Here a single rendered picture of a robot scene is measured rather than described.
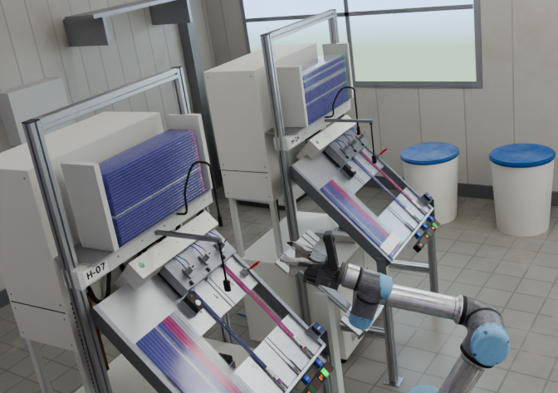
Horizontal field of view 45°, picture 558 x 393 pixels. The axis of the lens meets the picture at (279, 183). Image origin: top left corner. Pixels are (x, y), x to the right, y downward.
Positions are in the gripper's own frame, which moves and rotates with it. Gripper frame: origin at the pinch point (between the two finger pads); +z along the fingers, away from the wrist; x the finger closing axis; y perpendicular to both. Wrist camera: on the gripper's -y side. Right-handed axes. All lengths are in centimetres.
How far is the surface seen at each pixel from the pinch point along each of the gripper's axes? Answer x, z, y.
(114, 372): 57, 59, 106
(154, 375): 0, 30, 59
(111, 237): 12, 58, 20
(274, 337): 45, -5, 57
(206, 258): 46, 30, 34
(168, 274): 33, 40, 39
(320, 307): 84, -21, 58
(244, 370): 24, 2, 62
